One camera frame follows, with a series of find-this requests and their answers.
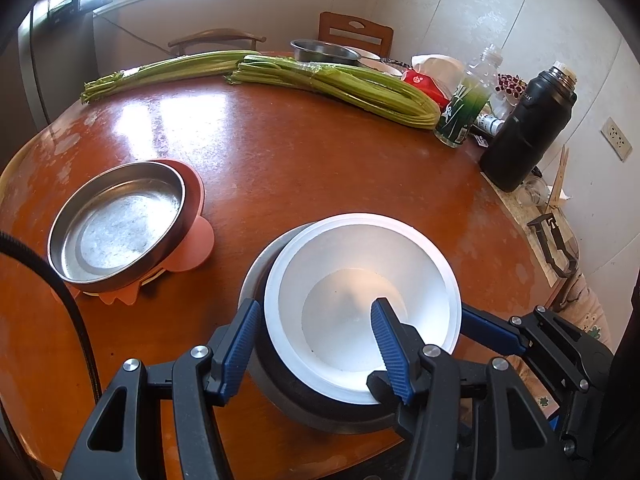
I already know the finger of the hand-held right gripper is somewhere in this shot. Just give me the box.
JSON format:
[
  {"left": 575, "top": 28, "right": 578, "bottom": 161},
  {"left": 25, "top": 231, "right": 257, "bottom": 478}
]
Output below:
[{"left": 460, "top": 304, "right": 530, "bottom": 357}]

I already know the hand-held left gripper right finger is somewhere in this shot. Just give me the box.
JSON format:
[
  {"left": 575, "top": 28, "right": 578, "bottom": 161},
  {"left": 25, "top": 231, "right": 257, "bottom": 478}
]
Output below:
[{"left": 367, "top": 297, "right": 571, "bottom": 480}]

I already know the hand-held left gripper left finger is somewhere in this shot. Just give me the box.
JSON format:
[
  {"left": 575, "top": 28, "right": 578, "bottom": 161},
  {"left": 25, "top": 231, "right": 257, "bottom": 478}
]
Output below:
[{"left": 60, "top": 299, "right": 262, "bottom": 480}]

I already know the large red paper bowl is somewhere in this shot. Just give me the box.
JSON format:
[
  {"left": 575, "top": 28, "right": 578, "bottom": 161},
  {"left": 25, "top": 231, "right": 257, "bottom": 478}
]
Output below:
[{"left": 263, "top": 213, "right": 462, "bottom": 405}]

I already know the steel bowl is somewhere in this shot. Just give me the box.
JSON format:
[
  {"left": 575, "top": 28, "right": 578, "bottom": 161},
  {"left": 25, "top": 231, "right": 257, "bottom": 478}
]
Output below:
[{"left": 239, "top": 222, "right": 406, "bottom": 435}]

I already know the pink plastic plate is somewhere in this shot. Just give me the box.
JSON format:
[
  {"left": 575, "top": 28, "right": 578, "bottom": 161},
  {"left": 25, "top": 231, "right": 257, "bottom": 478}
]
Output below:
[{"left": 75, "top": 159, "right": 217, "bottom": 307}]

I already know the steel plate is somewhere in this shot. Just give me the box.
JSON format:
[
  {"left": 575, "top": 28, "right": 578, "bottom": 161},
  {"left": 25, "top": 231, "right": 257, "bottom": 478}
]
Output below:
[{"left": 47, "top": 161, "right": 187, "bottom": 293}]

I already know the black metal clamp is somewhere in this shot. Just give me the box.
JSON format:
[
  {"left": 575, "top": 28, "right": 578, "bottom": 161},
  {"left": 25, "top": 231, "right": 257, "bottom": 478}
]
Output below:
[{"left": 527, "top": 212, "right": 580, "bottom": 278}]

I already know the glass jar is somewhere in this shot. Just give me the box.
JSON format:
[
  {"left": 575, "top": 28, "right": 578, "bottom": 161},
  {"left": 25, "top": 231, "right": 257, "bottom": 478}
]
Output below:
[{"left": 517, "top": 175, "right": 551, "bottom": 207}]

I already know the black thermos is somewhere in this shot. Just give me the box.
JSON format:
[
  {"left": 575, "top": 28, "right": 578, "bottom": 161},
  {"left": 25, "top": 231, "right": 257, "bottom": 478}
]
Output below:
[{"left": 480, "top": 61, "right": 578, "bottom": 193}]

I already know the small white bottle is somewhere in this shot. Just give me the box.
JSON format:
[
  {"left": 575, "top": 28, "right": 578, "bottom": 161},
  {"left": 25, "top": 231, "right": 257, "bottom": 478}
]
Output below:
[{"left": 472, "top": 112, "right": 506, "bottom": 136}]

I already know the clear plastic bottle green label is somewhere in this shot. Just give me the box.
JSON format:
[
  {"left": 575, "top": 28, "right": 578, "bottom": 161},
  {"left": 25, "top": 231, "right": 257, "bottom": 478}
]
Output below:
[{"left": 434, "top": 44, "right": 503, "bottom": 149}]

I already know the dark red spotted bag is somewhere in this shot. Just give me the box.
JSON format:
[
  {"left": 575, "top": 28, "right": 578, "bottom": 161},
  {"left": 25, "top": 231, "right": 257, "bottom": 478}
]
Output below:
[{"left": 495, "top": 74, "right": 528, "bottom": 96}]

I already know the wrapped celery bundle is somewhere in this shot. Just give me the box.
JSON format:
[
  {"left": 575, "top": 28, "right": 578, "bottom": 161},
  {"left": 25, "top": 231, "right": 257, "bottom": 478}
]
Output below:
[{"left": 225, "top": 56, "right": 441, "bottom": 132}]

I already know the white plate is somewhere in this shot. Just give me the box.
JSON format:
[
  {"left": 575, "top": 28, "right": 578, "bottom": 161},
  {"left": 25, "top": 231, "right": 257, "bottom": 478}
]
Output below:
[{"left": 360, "top": 57, "right": 413, "bottom": 78}]

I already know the loose celery bundle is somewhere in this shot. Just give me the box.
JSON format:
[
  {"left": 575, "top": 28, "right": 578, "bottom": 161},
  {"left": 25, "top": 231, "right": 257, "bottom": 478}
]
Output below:
[{"left": 81, "top": 50, "right": 258, "bottom": 106}]

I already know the shallow steel dish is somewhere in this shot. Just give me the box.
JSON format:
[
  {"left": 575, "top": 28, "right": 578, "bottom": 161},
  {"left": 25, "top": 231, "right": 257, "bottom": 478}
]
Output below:
[{"left": 345, "top": 46, "right": 390, "bottom": 61}]

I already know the steel basin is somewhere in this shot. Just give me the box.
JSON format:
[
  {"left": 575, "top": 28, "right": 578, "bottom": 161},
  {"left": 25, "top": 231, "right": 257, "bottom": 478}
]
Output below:
[{"left": 290, "top": 39, "right": 358, "bottom": 66}]

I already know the wooden chair with curved back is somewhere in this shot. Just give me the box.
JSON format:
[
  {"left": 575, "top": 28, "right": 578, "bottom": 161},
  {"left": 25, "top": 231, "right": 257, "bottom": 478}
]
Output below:
[{"left": 167, "top": 28, "right": 267, "bottom": 56}]

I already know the wooden chair with slotted back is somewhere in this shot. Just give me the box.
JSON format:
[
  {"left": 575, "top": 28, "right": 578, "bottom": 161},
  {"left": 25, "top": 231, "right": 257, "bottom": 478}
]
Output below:
[{"left": 318, "top": 11, "right": 394, "bottom": 58}]

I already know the steel refrigerator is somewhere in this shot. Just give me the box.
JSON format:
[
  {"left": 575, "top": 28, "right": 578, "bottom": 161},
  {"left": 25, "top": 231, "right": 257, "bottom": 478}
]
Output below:
[{"left": 0, "top": 0, "right": 96, "bottom": 131}]

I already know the black cable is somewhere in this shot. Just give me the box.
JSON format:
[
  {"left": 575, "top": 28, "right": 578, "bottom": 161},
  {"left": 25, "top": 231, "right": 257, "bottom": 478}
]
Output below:
[{"left": 0, "top": 230, "right": 103, "bottom": 401}]

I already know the wall socket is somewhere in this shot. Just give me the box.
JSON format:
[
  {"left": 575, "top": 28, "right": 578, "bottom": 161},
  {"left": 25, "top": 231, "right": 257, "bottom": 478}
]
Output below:
[{"left": 600, "top": 116, "right": 633, "bottom": 162}]

